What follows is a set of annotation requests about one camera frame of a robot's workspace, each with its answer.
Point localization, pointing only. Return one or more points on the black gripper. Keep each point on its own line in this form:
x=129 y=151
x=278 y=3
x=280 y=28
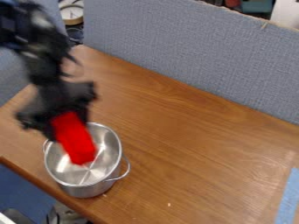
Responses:
x=58 y=96

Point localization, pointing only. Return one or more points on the red rectangular block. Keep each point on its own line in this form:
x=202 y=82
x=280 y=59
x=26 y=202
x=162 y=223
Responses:
x=73 y=135

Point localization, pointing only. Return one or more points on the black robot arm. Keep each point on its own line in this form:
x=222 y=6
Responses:
x=33 y=36

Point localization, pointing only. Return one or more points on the metal pot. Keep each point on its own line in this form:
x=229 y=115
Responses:
x=89 y=180

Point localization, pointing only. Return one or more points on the grey fabric partition panel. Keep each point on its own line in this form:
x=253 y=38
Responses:
x=233 y=55

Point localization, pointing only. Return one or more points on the white wall clock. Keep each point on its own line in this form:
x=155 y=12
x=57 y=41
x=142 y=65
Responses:
x=71 y=11

